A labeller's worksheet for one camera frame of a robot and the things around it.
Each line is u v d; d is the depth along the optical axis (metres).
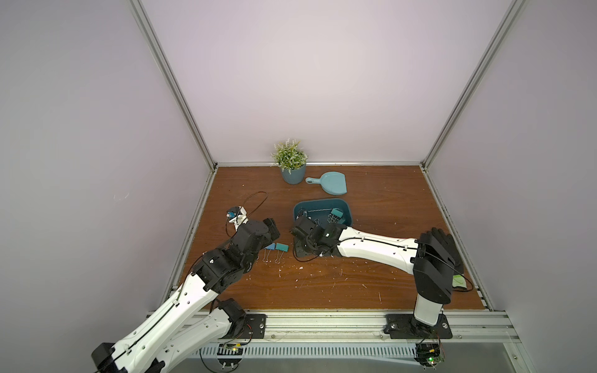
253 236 0.50
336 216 1.00
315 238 0.61
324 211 1.03
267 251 0.90
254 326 0.73
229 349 0.72
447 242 0.90
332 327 0.74
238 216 0.61
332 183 1.13
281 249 0.89
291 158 1.00
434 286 0.44
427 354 0.68
